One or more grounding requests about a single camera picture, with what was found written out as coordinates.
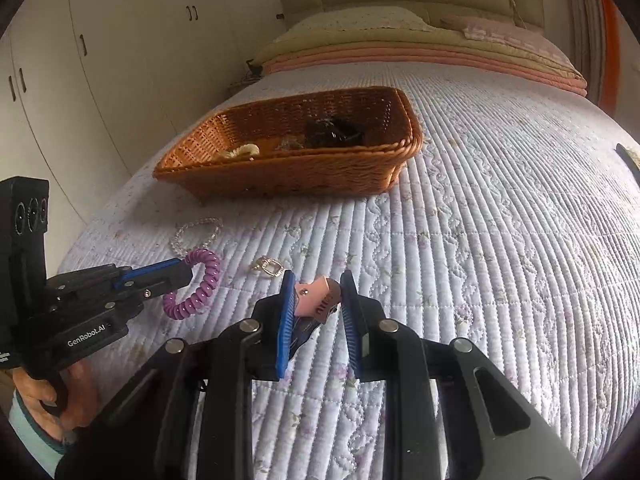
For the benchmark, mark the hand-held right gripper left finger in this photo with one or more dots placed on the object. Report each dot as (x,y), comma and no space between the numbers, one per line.
(285,330)

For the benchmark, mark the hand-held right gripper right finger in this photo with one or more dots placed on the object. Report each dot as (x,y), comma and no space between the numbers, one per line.
(352,330)

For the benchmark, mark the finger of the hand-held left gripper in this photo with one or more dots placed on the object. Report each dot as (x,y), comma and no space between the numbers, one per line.
(145,272)
(170,282)

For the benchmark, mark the pink hair clip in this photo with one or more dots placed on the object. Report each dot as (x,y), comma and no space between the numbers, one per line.
(317,300)

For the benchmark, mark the cream scrunchie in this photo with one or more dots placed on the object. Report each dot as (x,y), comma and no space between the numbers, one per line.
(245,150)

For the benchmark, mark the brown wicker basket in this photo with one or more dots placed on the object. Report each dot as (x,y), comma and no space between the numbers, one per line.
(300,176)

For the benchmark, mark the person's left forearm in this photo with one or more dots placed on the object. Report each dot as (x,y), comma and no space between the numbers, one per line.
(35,450)

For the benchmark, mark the person's left hand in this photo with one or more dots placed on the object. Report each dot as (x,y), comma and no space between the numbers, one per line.
(80,390)

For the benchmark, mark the small gold clasp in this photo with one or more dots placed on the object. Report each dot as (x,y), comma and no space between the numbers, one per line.
(272,267)

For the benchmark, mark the dark bedside object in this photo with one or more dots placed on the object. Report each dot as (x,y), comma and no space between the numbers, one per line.
(252,65)

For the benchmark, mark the white built-in wardrobe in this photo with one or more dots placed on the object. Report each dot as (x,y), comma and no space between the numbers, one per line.
(125,35)

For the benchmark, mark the folded pink blanket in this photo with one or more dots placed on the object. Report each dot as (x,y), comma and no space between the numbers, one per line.
(400,59)

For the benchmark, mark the folded yellow blanket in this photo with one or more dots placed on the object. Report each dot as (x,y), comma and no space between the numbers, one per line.
(375,40)

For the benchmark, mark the pale yellow pillow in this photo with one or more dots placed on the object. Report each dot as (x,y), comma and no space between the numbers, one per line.
(360,20)

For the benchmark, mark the pink pillow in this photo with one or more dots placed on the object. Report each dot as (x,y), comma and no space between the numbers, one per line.
(510,35)

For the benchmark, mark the grey and orange curtain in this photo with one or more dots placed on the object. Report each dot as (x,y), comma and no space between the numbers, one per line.
(595,35)

